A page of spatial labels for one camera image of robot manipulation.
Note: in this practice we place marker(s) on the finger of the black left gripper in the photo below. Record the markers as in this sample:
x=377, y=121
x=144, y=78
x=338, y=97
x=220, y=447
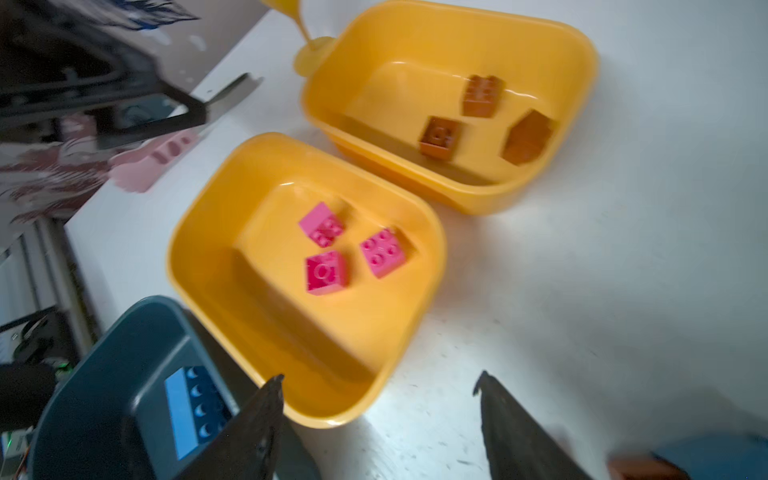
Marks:
x=231, y=95

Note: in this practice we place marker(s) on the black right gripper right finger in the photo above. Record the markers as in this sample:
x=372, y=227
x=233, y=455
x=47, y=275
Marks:
x=517, y=447

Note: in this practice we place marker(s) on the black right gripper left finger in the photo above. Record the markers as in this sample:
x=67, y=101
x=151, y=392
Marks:
x=249, y=445

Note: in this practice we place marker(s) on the long blue lego brick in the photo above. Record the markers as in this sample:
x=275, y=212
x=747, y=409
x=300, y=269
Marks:
x=197, y=410

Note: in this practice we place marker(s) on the pink lego brick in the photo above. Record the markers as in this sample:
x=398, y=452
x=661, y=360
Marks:
x=321, y=225
x=383, y=253
x=326, y=273

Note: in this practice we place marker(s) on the brown lego brick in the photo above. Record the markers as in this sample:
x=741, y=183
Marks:
x=482, y=96
x=440, y=138
x=527, y=139

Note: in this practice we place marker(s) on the blue sloped lego brick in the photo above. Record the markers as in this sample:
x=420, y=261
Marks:
x=718, y=456

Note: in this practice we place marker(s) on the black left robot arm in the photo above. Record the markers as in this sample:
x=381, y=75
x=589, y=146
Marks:
x=58, y=59

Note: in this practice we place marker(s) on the dark teal plastic bin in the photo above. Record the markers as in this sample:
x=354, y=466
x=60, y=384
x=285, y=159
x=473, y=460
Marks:
x=110, y=418

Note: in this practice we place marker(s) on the near yellow plastic bin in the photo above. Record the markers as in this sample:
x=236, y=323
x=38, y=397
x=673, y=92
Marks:
x=237, y=260

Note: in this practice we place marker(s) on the yellow plastic bin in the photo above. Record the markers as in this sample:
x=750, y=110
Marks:
x=400, y=62
x=237, y=260

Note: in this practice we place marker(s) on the far yellow plastic bin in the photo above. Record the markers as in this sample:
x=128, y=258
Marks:
x=400, y=62

